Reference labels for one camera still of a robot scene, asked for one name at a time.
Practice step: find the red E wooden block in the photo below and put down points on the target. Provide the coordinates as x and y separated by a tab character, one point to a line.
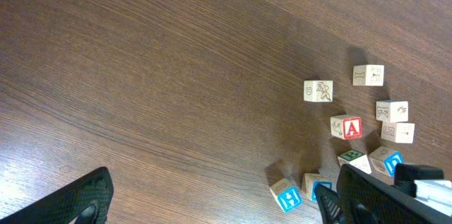
368	75

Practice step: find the blue H wooden block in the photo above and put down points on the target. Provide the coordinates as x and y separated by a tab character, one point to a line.
286	195

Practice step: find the blue 5 wooden block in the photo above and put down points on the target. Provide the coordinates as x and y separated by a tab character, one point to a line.
310	180

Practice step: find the wooden K cow block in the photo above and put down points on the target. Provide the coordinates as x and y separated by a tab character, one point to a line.
398	132

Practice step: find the green V wooden block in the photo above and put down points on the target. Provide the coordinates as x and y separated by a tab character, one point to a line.
318	91

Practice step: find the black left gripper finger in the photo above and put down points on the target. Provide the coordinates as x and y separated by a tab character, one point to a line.
85	200

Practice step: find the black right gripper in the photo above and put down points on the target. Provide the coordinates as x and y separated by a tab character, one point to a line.
421	196

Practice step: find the green B wooden block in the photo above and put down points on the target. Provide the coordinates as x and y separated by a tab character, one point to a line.
357	159

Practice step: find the blue D wooden block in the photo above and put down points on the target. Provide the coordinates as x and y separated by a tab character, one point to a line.
385	160

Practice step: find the wooden K red block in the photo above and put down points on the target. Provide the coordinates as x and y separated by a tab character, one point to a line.
392	111

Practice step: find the red A wooden block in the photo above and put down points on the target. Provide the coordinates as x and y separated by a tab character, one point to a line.
346	126

